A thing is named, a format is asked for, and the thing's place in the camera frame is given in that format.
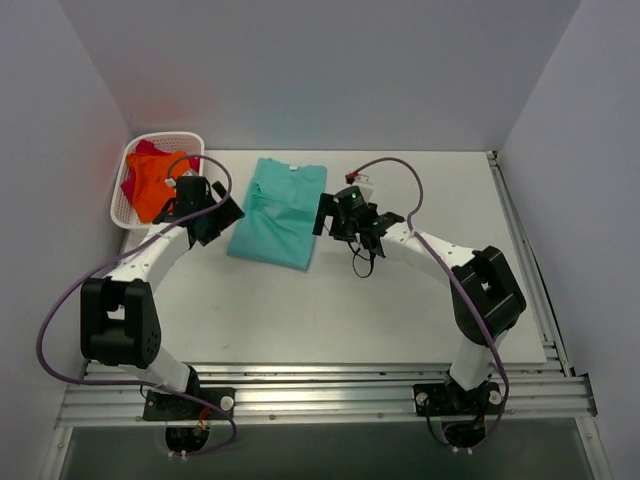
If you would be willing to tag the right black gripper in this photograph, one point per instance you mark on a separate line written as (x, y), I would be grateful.
(331, 217)

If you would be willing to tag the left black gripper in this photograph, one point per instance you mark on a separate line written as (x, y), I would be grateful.
(215, 220)

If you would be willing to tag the teal t shirt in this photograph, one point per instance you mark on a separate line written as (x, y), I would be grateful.
(280, 209)

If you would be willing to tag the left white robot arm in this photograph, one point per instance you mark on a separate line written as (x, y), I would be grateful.
(119, 322)

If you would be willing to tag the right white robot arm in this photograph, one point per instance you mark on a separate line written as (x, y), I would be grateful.
(487, 299)

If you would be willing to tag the orange t shirt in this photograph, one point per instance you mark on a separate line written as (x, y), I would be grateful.
(146, 188)

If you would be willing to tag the magenta t shirt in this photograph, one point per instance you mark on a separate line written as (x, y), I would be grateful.
(146, 147)

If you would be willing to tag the white plastic basket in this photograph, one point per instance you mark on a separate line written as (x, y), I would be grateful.
(122, 213)

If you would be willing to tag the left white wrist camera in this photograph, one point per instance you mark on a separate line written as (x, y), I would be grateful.
(172, 181)

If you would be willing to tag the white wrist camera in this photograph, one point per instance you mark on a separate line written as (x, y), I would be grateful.
(172, 181)
(363, 182)

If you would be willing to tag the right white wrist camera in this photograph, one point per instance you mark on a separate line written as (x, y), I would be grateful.
(363, 182)

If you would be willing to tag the front aluminium rail frame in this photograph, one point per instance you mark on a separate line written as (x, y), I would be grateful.
(299, 394)

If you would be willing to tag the right side aluminium rail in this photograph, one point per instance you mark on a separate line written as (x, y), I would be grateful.
(541, 306)

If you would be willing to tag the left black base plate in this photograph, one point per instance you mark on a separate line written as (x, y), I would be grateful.
(164, 407)

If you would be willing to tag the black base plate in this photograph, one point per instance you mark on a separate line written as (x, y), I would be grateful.
(164, 407)
(449, 399)

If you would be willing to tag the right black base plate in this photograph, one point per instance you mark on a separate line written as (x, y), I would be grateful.
(449, 399)

